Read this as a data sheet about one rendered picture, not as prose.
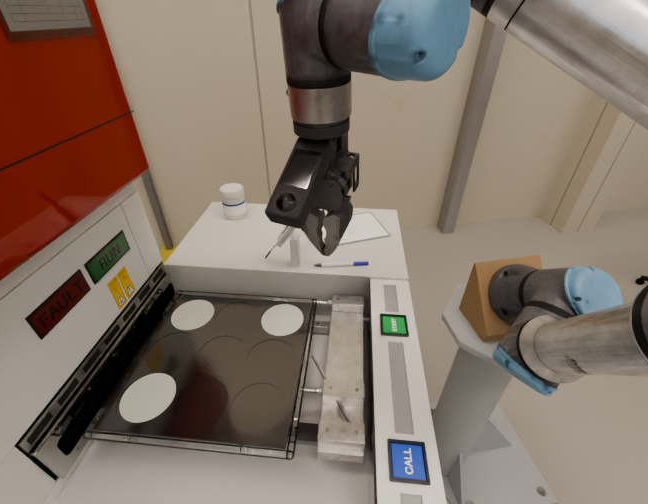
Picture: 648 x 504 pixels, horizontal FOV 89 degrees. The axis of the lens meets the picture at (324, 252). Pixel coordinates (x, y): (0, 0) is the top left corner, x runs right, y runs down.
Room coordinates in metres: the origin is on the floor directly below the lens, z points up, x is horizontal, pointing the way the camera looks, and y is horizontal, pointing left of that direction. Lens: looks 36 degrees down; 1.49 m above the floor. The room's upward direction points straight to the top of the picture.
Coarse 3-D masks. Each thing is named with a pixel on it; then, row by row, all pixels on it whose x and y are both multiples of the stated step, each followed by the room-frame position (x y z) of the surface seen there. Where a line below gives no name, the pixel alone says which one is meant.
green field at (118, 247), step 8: (120, 240) 0.57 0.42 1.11; (112, 248) 0.54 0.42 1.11; (120, 248) 0.56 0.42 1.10; (128, 248) 0.58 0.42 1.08; (104, 256) 0.52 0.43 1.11; (112, 256) 0.53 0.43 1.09; (120, 256) 0.55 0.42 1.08; (88, 264) 0.48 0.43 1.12; (96, 264) 0.49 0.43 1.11; (104, 264) 0.51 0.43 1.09; (112, 264) 0.53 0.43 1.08; (96, 272) 0.48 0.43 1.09; (104, 272) 0.50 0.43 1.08; (96, 280) 0.48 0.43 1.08
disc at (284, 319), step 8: (280, 304) 0.59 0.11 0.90; (288, 304) 0.59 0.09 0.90; (272, 312) 0.57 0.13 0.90; (280, 312) 0.57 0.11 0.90; (288, 312) 0.57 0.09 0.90; (296, 312) 0.57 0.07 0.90; (264, 320) 0.54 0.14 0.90; (272, 320) 0.54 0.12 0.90; (280, 320) 0.54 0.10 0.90; (288, 320) 0.54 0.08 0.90; (296, 320) 0.54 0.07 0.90; (264, 328) 0.52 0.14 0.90; (272, 328) 0.52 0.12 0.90; (280, 328) 0.52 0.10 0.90; (288, 328) 0.52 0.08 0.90; (296, 328) 0.52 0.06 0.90
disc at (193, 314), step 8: (184, 304) 0.59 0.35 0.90; (192, 304) 0.59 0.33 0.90; (200, 304) 0.59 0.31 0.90; (208, 304) 0.59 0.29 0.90; (176, 312) 0.57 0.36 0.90; (184, 312) 0.57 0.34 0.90; (192, 312) 0.57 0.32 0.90; (200, 312) 0.57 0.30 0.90; (208, 312) 0.57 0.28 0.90; (176, 320) 0.54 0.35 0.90; (184, 320) 0.54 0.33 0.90; (192, 320) 0.54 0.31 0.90; (200, 320) 0.54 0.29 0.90; (208, 320) 0.54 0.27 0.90; (184, 328) 0.52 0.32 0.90; (192, 328) 0.52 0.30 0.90
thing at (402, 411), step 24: (384, 288) 0.59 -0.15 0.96; (408, 288) 0.59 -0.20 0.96; (384, 312) 0.51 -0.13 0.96; (408, 312) 0.51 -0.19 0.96; (384, 336) 0.44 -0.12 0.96; (384, 360) 0.39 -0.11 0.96; (408, 360) 0.39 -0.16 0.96; (384, 384) 0.34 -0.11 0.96; (408, 384) 0.34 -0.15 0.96; (384, 408) 0.29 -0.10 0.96; (408, 408) 0.29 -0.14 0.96; (384, 432) 0.25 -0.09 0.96; (408, 432) 0.26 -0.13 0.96; (432, 432) 0.25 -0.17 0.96; (384, 456) 0.22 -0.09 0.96; (432, 456) 0.22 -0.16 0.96; (384, 480) 0.19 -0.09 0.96; (432, 480) 0.19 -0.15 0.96
